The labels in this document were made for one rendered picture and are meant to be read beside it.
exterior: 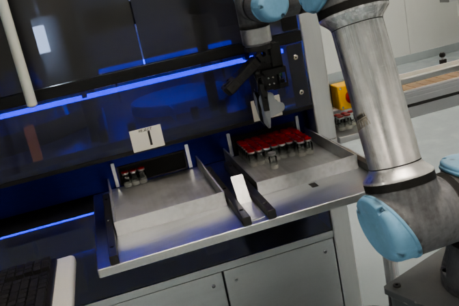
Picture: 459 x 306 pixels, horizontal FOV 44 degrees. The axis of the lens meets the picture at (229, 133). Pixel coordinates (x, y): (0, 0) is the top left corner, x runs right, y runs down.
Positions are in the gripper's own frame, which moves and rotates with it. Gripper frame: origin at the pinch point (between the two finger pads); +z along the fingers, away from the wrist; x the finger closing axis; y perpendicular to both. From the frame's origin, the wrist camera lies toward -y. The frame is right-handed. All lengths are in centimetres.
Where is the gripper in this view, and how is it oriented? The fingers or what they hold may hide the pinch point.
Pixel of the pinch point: (263, 122)
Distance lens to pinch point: 147.5
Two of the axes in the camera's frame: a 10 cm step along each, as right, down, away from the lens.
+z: 1.9, 9.5, 2.6
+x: -2.4, -2.1, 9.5
